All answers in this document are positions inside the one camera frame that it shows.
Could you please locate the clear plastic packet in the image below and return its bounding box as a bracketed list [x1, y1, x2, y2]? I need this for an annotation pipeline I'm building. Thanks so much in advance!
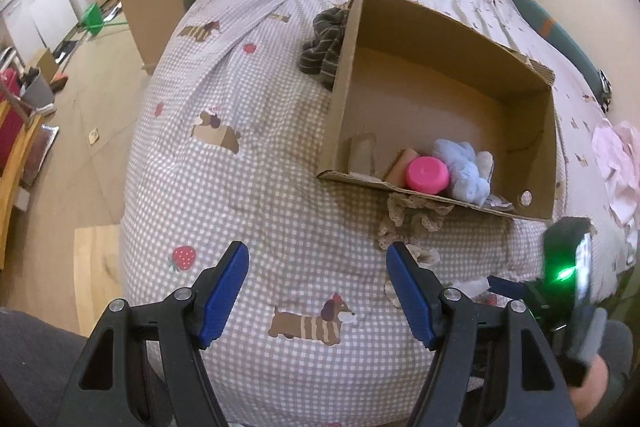
[483, 194, 514, 212]

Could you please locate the beige crochet doily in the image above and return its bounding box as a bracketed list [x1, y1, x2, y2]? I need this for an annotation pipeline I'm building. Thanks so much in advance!
[378, 193, 454, 257]

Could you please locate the brown cardboard box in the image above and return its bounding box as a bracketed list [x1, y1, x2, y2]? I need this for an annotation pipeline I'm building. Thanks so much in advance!
[317, 0, 556, 221]

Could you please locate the grey bin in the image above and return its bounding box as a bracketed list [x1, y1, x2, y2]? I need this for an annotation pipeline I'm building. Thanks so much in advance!
[21, 68, 54, 108]

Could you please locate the teal orange pillow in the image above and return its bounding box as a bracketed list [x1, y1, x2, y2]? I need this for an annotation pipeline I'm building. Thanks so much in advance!
[511, 0, 612, 113]

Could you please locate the pink round toy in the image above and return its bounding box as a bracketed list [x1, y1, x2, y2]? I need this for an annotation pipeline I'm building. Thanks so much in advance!
[405, 156, 450, 195]

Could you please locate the light blue plush toy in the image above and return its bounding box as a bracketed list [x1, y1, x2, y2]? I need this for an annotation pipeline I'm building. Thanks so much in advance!
[432, 139, 489, 207]

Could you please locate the white cabinet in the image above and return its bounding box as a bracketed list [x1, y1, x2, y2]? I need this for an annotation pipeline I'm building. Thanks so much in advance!
[1, 0, 78, 63]

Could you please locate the wooden bedside cabinet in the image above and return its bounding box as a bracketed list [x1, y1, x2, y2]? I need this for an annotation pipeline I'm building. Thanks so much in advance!
[120, 0, 186, 75]

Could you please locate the grey striped cloth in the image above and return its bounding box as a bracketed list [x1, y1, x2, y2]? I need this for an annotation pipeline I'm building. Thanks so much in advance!
[298, 6, 349, 91]

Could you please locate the green dustpan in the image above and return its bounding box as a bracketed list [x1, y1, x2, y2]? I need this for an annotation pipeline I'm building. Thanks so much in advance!
[79, 2, 128, 37]

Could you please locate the checkered dog-print bed cover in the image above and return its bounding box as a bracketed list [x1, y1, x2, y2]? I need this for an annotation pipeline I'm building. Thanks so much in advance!
[120, 0, 633, 426]

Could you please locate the wooden chair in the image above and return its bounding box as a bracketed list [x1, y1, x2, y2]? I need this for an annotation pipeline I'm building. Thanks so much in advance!
[0, 114, 43, 268]

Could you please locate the pink cloth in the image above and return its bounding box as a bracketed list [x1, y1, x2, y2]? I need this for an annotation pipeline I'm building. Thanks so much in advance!
[591, 118, 639, 268]

